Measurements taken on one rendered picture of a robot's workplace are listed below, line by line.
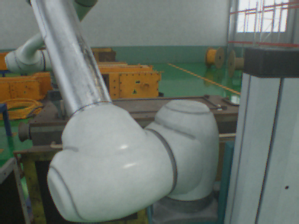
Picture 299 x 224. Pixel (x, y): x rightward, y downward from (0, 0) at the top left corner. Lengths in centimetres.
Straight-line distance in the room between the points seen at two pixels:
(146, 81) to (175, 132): 351
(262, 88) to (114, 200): 30
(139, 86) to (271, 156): 361
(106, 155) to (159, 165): 10
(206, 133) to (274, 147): 14
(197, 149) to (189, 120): 6
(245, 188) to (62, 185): 32
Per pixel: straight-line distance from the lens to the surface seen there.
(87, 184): 41
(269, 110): 43
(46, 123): 138
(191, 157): 50
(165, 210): 62
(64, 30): 59
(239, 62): 1152
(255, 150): 45
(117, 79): 396
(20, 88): 757
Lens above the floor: 180
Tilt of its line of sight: 18 degrees down
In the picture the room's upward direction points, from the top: straight up
